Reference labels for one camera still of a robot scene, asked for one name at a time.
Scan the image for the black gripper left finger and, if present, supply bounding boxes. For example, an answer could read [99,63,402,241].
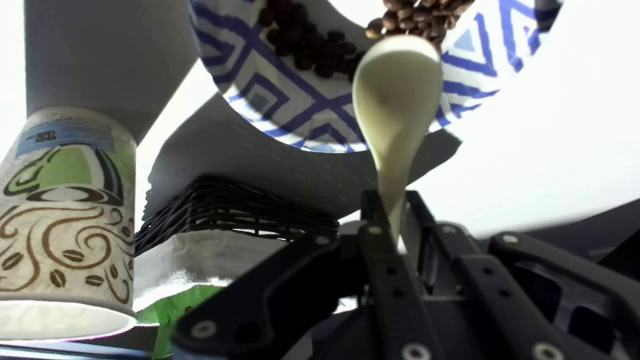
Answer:
[169,188,435,360]

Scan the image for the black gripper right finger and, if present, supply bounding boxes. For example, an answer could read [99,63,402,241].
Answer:
[399,189,640,360]

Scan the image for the cream plastic spoon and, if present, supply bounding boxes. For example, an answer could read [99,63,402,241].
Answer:
[350,34,445,255]

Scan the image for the blue patterned paper bowl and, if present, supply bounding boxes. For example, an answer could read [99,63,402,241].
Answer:
[185,0,566,155]

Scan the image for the coffee print paper cup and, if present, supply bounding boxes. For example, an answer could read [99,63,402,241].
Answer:
[0,105,139,343]

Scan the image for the brown coffee beans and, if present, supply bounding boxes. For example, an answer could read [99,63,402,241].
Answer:
[254,0,479,79]

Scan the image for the green packet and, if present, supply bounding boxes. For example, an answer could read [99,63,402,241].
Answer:
[152,283,232,360]

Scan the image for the dark woven basket white liner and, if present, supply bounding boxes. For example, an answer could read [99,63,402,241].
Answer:
[132,171,341,315]

